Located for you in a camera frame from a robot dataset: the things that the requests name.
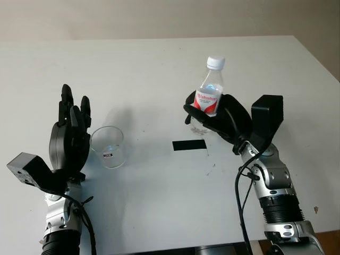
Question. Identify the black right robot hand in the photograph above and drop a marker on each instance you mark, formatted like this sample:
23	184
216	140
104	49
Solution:
231	117

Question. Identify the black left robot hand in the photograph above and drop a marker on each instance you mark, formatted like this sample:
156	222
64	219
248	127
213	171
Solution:
62	143

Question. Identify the clear water bottle red label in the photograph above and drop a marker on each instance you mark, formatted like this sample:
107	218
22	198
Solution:
210	101

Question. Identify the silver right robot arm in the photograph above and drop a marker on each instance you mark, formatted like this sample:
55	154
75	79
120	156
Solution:
279	191

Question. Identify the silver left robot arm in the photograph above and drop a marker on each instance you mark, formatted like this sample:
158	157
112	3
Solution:
62	212

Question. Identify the clear plastic cup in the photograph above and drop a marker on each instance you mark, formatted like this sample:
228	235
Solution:
109	156

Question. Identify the black tape strip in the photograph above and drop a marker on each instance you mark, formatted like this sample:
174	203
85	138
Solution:
188	145

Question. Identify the dark grey robot torso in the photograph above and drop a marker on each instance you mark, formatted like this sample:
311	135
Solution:
223	249

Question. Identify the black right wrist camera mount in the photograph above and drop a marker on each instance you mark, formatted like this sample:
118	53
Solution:
267	117

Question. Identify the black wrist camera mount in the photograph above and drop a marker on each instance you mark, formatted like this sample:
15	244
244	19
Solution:
29	168
267	117

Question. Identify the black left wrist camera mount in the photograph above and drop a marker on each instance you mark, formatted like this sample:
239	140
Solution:
29	168

